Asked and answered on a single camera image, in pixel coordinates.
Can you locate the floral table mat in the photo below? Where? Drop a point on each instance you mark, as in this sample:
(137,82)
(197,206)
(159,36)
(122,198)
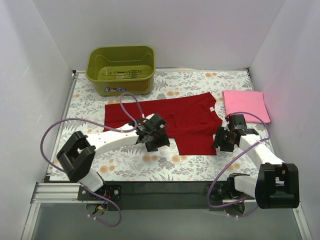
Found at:
(86,109)

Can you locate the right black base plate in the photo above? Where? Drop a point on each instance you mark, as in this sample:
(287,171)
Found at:
(221,190)

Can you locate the red t shirt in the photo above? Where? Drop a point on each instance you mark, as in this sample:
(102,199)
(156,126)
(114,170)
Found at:
(191,122)

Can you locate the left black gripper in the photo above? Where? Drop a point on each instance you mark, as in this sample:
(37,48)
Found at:
(158,138)

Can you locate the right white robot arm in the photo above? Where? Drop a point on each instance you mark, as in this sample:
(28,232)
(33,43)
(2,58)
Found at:
(277,184)

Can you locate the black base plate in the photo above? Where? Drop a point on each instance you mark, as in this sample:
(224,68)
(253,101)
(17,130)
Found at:
(221,190)
(112,192)

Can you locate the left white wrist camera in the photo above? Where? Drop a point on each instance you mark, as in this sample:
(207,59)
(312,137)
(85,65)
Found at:
(148,118)

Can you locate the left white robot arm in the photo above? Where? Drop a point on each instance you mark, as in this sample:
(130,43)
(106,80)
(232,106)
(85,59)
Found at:
(79,151)

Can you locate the olive green plastic bin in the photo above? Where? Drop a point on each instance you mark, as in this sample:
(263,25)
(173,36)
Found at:
(114,70)

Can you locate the folded pink t shirt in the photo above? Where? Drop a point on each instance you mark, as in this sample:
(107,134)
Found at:
(246,101)

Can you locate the aluminium frame rail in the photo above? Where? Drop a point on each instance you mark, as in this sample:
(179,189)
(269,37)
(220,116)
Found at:
(156,211)

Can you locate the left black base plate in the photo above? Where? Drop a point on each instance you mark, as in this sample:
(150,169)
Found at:
(112,192)

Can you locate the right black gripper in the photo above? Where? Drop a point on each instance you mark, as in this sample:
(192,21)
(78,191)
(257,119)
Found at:
(222,139)

